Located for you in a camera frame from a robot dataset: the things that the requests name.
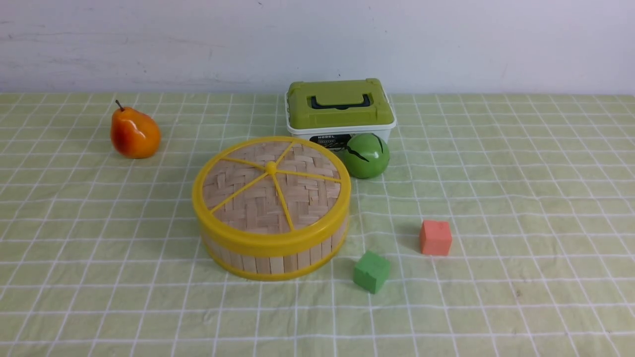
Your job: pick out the yellow woven bamboo steamer lid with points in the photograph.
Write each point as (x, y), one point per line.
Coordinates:
(274, 196)

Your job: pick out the bamboo steamer base yellow rim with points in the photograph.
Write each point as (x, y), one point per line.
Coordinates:
(280, 268)

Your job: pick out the green round toy fruit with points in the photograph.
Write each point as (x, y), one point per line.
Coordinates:
(366, 156)

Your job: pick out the green lidded white storage box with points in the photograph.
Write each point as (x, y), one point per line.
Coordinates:
(329, 113)

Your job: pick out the green foam cube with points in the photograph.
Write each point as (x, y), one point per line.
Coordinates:
(371, 271)

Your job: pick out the red foam cube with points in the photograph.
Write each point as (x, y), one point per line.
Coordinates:
(435, 238)

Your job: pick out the orange plastic pear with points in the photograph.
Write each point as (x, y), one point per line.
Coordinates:
(134, 134)

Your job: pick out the green checked tablecloth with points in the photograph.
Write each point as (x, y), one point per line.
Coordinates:
(101, 256)

